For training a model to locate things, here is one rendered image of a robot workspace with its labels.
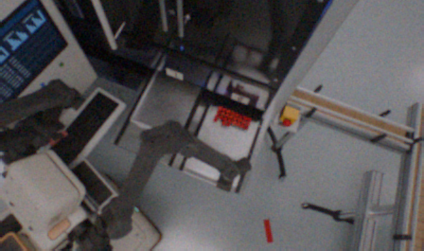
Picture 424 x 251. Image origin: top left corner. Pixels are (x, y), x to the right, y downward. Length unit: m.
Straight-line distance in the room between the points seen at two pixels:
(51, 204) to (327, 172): 2.06
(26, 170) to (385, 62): 2.97
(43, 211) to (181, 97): 0.87
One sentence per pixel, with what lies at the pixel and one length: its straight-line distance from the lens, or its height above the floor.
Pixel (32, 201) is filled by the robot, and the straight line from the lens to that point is 1.05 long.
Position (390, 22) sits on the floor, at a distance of 3.61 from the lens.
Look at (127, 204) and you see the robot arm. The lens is 1.00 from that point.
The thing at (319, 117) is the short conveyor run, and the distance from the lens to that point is 1.64.
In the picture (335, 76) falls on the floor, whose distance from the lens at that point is 2.96.
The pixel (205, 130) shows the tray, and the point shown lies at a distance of 1.52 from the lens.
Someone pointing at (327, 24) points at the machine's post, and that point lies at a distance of 0.94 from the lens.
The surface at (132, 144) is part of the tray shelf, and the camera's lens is 1.52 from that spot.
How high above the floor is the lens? 2.32
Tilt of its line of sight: 68 degrees down
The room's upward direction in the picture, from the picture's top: 10 degrees clockwise
